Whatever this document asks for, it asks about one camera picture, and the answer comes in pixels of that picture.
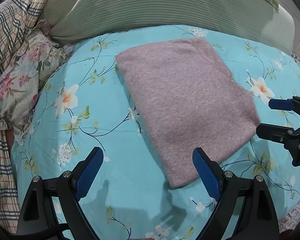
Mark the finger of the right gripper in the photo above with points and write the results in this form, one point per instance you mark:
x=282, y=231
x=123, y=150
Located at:
x=280, y=104
x=273, y=133

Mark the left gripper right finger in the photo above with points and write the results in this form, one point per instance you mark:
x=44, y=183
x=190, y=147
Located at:
x=257, y=218

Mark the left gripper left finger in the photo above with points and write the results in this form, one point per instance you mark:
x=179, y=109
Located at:
x=51, y=206

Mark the pink fuzzy sweater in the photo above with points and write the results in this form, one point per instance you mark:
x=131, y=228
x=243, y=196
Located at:
x=187, y=98

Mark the floral quilted blanket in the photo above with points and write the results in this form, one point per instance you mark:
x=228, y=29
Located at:
x=20, y=84

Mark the green striped pillow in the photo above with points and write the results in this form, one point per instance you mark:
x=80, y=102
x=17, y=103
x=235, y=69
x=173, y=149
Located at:
x=75, y=20

